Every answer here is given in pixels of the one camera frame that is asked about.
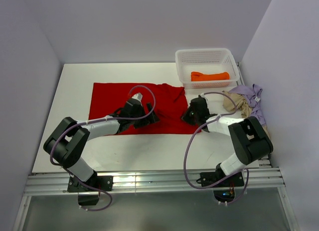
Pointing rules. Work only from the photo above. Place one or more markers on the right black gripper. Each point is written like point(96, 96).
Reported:
point(186, 116)

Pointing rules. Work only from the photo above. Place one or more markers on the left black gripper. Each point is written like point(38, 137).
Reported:
point(151, 118)

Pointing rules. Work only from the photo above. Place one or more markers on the red t-shirt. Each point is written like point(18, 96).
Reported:
point(171, 104)

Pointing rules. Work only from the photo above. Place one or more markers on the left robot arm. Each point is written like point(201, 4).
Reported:
point(66, 143)

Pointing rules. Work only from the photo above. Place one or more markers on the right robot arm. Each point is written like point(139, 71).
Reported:
point(249, 139)

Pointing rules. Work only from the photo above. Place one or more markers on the rolled orange t-shirt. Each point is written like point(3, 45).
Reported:
point(198, 76)

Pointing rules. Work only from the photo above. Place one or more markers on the beige t-shirt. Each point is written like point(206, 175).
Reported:
point(243, 107)

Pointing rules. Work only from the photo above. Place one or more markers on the white plastic basket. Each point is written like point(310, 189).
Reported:
point(207, 61)

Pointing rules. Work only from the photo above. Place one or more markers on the purple t-shirt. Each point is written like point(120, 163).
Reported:
point(253, 97)

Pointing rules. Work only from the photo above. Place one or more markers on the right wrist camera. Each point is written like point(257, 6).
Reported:
point(202, 95)

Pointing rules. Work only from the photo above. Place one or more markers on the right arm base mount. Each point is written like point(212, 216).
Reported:
point(227, 194)

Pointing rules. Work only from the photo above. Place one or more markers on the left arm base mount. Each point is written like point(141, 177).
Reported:
point(91, 191)

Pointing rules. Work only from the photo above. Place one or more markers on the aluminium rail frame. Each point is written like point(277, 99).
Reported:
point(55, 184)

